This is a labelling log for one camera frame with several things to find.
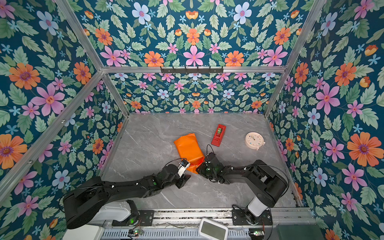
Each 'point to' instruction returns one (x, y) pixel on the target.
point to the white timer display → (212, 230)
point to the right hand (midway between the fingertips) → (196, 170)
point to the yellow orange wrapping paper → (189, 150)
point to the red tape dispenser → (219, 135)
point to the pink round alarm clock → (254, 140)
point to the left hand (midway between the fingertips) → (190, 172)
